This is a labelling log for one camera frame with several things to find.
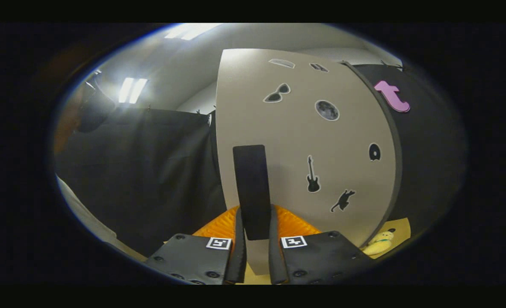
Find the black door handle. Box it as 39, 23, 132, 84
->
233, 145, 272, 241

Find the ceiling light panel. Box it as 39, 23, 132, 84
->
165, 24, 221, 41
118, 78, 148, 104

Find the dark grey cabinet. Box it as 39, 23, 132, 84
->
340, 61, 404, 249

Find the black backdrop cloth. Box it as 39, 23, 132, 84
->
54, 64, 467, 257

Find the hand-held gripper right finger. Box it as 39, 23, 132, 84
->
268, 204, 375, 285

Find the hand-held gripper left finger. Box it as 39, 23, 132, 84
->
144, 205, 248, 285

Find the yellow plush toy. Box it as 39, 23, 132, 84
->
361, 229, 397, 256

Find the beige cabinet door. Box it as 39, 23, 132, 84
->
215, 48, 401, 275

